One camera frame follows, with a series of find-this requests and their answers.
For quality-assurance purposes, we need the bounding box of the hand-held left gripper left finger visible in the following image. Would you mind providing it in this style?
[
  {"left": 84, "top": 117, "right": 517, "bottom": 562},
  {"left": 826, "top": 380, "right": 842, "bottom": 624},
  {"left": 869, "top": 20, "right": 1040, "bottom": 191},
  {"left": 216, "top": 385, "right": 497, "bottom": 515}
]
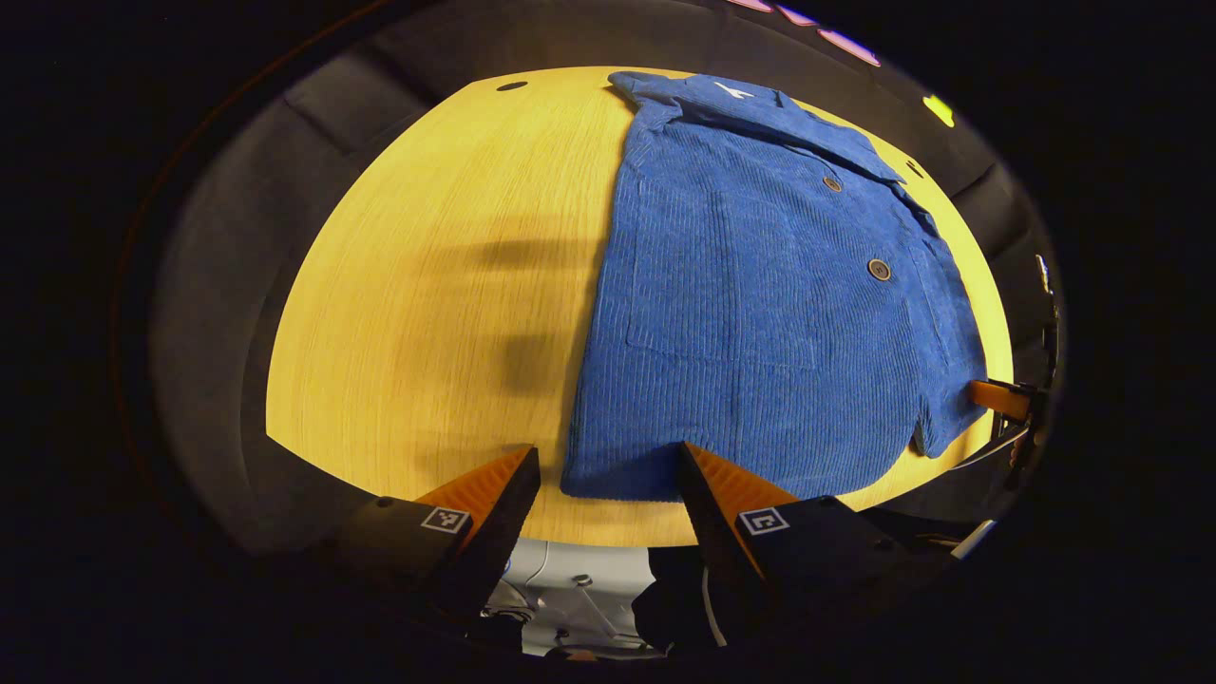
[{"left": 332, "top": 445, "right": 542, "bottom": 618}]

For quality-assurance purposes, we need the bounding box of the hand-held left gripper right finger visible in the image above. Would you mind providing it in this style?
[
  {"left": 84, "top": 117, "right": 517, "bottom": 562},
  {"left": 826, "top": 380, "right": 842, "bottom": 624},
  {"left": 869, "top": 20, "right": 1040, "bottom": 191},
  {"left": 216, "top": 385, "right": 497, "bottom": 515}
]
[{"left": 674, "top": 441, "right": 951, "bottom": 618}]

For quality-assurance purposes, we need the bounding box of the blue corduroy jacket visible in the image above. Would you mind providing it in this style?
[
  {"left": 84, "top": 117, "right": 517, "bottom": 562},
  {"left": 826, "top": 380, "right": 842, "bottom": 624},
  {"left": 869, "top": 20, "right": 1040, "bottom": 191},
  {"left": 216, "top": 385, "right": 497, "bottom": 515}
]
[{"left": 559, "top": 70, "right": 991, "bottom": 503}]

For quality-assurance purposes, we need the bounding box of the black backdrop cloth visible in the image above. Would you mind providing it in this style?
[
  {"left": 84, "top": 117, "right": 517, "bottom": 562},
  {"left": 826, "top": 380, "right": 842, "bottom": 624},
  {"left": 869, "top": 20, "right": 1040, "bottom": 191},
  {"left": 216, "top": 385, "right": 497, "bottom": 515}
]
[{"left": 142, "top": 0, "right": 1055, "bottom": 561}]

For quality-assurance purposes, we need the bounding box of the white cable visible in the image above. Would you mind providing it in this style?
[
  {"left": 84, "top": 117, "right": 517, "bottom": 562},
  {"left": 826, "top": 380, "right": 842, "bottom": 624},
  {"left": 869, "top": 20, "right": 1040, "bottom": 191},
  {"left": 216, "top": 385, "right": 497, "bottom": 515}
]
[{"left": 700, "top": 567, "right": 728, "bottom": 649}]

